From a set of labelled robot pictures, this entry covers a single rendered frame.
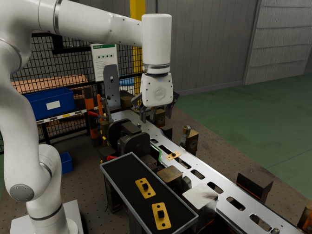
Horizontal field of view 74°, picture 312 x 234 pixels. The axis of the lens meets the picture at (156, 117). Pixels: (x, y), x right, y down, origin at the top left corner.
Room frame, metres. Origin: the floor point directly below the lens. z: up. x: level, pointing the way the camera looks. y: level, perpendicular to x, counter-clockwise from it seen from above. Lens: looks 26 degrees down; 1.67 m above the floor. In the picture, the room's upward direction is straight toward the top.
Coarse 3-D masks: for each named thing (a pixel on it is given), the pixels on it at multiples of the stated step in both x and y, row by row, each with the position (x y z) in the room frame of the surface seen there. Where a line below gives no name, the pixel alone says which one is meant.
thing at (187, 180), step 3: (183, 177) 0.61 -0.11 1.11; (186, 177) 0.61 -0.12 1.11; (183, 180) 0.60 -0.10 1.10; (186, 180) 0.59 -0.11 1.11; (189, 180) 0.60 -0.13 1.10; (183, 183) 0.60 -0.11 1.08; (186, 183) 0.59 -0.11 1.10; (189, 183) 0.59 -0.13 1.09; (183, 186) 0.61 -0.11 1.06; (186, 186) 0.59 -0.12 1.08; (189, 186) 0.59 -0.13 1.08; (183, 189) 0.61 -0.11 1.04; (186, 189) 0.60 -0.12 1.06; (183, 192) 0.62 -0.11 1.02
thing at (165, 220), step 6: (156, 204) 0.43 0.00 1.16; (162, 204) 0.43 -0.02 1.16; (156, 210) 0.41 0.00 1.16; (162, 210) 0.41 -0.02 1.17; (156, 216) 0.39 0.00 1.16; (162, 216) 0.39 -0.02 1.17; (168, 216) 0.39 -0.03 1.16; (156, 222) 0.38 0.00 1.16; (162, 222) 0.38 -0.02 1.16; (168, 222) 0.38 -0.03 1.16; (162, 228) 0.36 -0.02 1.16; (168, 228) 0.36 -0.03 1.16
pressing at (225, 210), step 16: (128, 112) 1.41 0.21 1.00; (144, 128) 1.18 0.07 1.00; (160, 144) 0.99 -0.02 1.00; (176, 144) 0.99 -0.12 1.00; (160, 160) 0.84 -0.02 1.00; (192, 160) 0.85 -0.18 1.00; (192, 176) 0.73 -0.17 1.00; (208, 176) 0.73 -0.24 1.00; (224, 192) 0.64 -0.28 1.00; (240, 192) 0.64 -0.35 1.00; (224, 208) 0.56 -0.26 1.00; (256, 208) 0.56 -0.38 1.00; (240, 224) 0.49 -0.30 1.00; (256, 224) 0.49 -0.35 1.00; (272, 224) 0.49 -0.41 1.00; (288, 224) 0.49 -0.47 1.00
